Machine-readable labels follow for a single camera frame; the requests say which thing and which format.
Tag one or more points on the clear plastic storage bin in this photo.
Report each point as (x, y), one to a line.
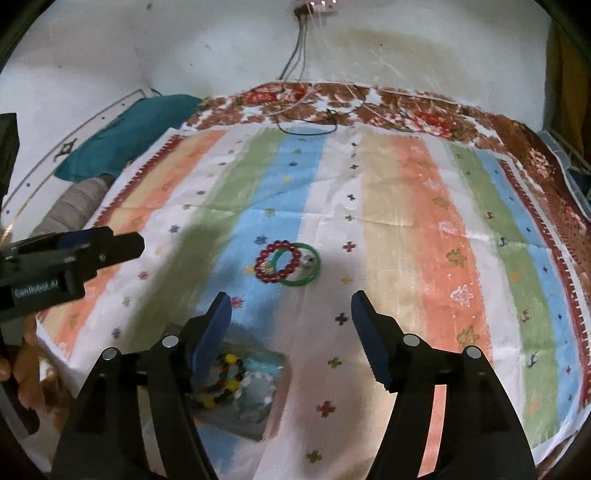
(575, 173)

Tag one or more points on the grey striped rolled cloth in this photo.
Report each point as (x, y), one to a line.
(74, 207)

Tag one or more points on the person's left hand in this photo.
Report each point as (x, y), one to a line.
(25, 369)

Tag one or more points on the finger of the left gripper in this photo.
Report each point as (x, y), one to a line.
(56, 241)
(96, 250)

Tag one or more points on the mustard hanging garment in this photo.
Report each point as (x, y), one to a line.
(567, 91)

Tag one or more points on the silver metal tin box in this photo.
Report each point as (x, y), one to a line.
(245, 390)

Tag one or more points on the brown floral bed blanket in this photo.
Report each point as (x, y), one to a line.
(414, 112)

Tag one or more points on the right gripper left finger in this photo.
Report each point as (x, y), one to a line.
(102, 438)

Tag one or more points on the green jade bangle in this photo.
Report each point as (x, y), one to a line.
(307, 270)

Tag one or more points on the wall power socket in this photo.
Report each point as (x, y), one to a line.
(316, 7)

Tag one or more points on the striped pastel cloth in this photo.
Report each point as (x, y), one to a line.
(449, 240)

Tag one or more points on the teal pillow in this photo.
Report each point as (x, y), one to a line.
(127, 137)

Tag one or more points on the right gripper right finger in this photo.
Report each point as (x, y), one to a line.
(482, 435)

